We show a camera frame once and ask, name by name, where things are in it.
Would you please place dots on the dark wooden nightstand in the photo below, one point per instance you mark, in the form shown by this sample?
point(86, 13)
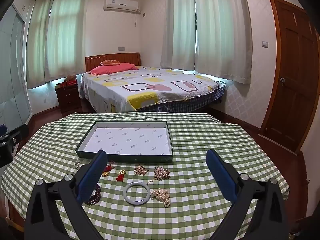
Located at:
point(68, 97)

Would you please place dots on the gold bead brooch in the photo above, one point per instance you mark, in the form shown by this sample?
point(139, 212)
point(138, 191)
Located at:
point(141, 170)

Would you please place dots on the orange cushion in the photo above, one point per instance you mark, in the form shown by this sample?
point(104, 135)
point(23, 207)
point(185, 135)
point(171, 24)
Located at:
point(111, 62)

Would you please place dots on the blue plaid bed sheet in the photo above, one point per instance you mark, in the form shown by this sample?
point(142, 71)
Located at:
point(195, 103)

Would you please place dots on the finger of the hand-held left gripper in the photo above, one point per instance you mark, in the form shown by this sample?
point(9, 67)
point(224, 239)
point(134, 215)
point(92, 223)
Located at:
point(2, 130)
point(20, 131)

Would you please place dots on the dark green shallow box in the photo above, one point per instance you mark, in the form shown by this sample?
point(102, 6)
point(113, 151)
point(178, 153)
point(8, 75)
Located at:
point(130, 136)

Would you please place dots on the pink pillow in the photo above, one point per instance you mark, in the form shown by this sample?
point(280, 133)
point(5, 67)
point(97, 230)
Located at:
point(112, 68)

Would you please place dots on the green checked tablecloth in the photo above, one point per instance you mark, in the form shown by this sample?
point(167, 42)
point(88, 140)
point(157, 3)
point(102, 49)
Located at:
point(200, 135)

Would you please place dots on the white jade bangle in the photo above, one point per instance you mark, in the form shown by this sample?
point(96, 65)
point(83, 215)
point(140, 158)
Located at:
point(127, 198)

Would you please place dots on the grey light switch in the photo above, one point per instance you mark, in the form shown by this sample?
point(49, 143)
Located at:
point(264, 44)

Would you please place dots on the frosted glass sliding wardrobe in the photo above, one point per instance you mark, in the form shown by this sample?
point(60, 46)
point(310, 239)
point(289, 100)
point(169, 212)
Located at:
point(12, 80)

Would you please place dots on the white wall air conditioner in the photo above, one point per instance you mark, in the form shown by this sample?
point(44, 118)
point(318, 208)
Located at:
point(121, 3)

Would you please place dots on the brown wooden door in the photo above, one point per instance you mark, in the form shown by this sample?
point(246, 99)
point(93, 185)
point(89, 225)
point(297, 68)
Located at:
point(292, 67)

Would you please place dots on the pink crystal flower brooch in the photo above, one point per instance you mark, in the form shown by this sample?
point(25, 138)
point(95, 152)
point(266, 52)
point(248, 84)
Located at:
point(161, 173)

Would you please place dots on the cream pearl brooch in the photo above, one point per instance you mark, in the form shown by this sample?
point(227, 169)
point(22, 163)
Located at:
point(161, 196)

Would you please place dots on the small red gold charm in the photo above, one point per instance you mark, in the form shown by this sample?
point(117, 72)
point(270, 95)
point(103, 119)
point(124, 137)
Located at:
point(121, 176)

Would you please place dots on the white curtain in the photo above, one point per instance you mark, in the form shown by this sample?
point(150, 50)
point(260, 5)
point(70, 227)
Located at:
point(37, 42)
point(222, 30)
point(67, 35)
point(177, 25)

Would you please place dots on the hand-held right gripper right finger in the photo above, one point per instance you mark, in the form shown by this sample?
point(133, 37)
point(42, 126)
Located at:
point(221, 177)

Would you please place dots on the brown plush toy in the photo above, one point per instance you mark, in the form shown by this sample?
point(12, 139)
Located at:
point(70, 78)

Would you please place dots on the red knot gold charm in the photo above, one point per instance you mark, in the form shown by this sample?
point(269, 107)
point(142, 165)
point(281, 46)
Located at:
point(107, 171)

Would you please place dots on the wooden bed headboard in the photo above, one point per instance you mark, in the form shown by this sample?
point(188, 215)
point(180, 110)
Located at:
point(125, 58)

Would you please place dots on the silver crystal brooch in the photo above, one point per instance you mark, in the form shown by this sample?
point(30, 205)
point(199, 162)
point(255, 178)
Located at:
point(77, 164)

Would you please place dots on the white patterned bedsheet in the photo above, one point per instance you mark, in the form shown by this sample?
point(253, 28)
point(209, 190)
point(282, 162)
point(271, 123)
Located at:
point(150, 85)

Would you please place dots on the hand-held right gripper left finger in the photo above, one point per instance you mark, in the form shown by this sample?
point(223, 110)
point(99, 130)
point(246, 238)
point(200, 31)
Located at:
point(92, 177)

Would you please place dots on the red flat box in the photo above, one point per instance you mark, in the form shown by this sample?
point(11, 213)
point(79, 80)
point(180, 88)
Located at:
point(71, 82)

